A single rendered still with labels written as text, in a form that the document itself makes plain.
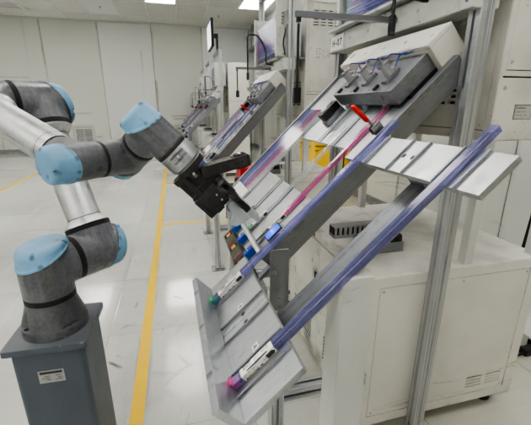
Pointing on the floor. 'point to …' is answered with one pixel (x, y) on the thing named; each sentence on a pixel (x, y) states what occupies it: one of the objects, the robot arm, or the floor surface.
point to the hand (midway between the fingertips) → (257, 215)
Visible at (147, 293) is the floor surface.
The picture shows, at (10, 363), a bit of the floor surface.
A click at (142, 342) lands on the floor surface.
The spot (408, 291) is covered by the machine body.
